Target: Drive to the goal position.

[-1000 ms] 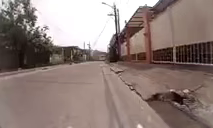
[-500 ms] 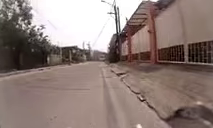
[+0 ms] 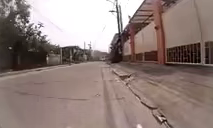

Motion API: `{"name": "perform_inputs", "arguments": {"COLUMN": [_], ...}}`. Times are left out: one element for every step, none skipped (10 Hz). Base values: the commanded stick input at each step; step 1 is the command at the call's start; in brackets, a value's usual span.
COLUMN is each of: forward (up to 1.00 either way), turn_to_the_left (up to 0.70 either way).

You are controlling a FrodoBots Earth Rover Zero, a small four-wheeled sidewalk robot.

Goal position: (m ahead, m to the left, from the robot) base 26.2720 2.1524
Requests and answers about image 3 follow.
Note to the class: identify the grey concrete road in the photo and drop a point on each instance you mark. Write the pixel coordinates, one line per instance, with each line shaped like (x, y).
(70, 86)

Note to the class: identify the distant low building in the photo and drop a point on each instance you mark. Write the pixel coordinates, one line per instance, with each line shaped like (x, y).
(72, 52)

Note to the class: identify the robot's own part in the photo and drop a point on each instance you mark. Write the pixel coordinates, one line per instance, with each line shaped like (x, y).
(139, 126)

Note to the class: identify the dark bush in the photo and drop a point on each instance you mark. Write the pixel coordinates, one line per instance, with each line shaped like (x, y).
(114, 53)

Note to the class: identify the pale low wall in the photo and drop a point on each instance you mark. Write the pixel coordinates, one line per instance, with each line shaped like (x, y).
(53, 59)

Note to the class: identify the grey concrete forecourt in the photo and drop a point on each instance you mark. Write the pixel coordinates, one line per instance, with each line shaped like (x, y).
(180, 90)

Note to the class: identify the pale building with red columns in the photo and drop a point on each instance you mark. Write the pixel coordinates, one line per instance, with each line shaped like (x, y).
(180, 26)

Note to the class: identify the utility pole with crossarm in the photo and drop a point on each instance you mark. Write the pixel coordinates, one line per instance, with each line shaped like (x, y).
(117, 16)

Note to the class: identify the group of dark trees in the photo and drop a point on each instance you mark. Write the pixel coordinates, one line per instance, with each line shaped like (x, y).
(14, 33)

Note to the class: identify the plain utility pole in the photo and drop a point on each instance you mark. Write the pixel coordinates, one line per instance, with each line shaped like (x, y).
(121, 18)

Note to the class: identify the pale concrete kerb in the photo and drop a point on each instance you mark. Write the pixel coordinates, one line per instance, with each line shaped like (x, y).
(27, 70)

